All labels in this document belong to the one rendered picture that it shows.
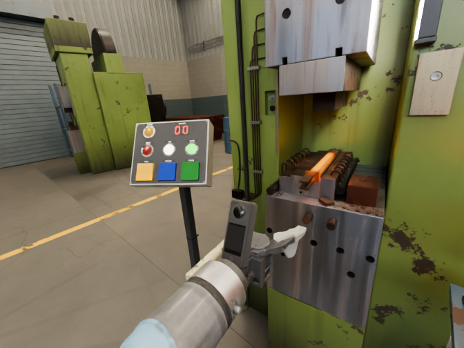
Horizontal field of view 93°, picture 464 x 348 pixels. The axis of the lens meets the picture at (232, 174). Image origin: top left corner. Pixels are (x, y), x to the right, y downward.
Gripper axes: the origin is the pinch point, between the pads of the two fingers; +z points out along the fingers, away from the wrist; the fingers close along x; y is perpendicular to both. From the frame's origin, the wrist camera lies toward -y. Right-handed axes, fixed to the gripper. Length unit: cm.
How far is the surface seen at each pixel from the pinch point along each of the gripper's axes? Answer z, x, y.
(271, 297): 27, -14, 59
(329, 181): 32.9, 5.6, 1.8
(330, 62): 32.9, 3.5, -35.2
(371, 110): 81, 13, -18
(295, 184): 32.9, -6.1, 4.7
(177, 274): 43, -102, 100
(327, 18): 33, 2, -46
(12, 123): 120, -797, -10
